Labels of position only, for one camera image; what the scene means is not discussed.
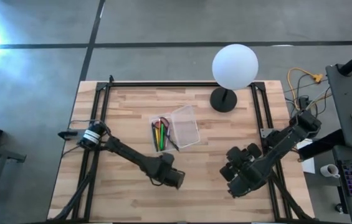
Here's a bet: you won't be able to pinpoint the white paper sheet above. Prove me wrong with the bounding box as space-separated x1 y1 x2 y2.
296 139 316 175

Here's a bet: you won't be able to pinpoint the black pen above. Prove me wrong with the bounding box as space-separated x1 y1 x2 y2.
167 134 181 152
151 122 158 152

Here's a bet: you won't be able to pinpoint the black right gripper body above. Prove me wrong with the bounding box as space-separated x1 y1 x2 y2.
227 174 259 198

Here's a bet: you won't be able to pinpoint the yellow highlighter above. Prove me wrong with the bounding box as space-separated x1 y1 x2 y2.
155 124 161 152

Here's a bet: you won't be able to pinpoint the grey desk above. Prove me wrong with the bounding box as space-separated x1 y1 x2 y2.
325 63 352 149

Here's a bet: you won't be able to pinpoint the green highlighter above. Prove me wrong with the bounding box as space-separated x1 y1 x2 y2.
159 123 165 151

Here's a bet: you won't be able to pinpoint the grey corner bracket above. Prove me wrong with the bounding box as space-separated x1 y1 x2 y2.
259 128 274 139

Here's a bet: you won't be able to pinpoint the white mug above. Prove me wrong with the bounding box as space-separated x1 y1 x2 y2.
320 163 341 179

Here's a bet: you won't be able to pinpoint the red and black scissors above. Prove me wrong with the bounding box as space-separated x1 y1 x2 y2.
158 116 172 141

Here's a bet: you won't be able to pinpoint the black clamp bracket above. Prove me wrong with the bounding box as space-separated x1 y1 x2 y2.
57 129 79 141

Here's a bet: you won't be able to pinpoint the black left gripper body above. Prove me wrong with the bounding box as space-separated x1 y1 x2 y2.
162 169 186 190

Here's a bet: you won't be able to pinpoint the black table frame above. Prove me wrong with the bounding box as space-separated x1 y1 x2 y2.
47 74 317 223

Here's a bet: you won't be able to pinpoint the clear plastic supply box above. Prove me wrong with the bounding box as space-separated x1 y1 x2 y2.
149 105 201 154

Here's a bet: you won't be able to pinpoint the yellow cable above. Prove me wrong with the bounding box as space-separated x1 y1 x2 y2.
287 67 324 103

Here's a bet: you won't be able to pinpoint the black power adapter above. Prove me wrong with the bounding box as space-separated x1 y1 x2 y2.
298 96 311 109

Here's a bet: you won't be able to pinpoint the white globe lamp black stand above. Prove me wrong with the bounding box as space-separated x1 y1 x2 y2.
209 43 260 113

